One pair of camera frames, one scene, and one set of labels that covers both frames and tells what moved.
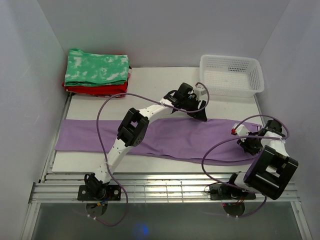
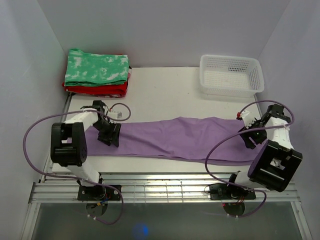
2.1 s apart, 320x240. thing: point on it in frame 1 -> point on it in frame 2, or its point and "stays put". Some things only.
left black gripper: [200, 114] -> [114, 136]
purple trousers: [172, 137] stays put
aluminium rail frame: [170, 188] stays put
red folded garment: [117, 90] stays put
